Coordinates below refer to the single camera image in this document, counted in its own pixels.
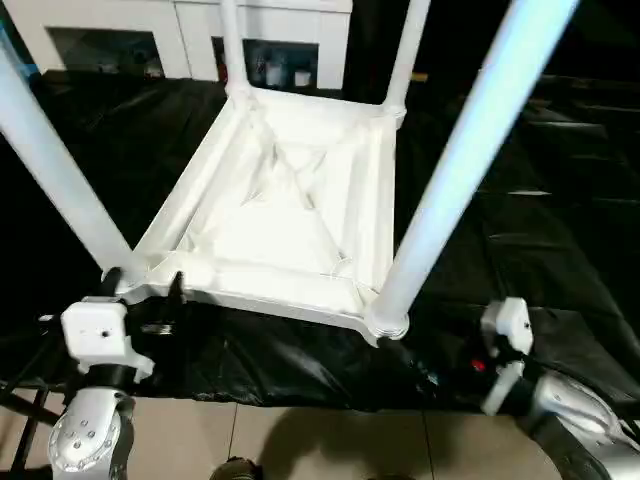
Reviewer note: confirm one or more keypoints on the small white jar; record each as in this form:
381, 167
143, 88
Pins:
274, 75
301, 77

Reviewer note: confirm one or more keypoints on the white plastic table leg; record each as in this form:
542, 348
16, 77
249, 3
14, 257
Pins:
475, 150
406, 50
55, 150
234, 45

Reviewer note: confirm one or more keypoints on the dark robot waist part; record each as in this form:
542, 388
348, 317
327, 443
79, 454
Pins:
237, 470

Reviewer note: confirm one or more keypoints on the white glass door cabinet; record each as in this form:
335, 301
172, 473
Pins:
125, 15

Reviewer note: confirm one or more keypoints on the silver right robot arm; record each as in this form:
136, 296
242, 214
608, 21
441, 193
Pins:
580, 405

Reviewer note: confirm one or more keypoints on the white plastic table top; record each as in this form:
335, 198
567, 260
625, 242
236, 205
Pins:
280, 225

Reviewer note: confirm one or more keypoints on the black folding stand frame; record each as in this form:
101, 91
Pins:
25, 430

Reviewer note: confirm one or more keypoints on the red bottle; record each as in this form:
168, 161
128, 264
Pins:
221, 65

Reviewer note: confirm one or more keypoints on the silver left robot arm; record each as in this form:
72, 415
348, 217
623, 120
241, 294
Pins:
90, 435

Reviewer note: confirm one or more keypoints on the black mat cover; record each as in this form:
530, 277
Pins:
550, 225

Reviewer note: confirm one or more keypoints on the small tan block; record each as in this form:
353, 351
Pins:
420, 77

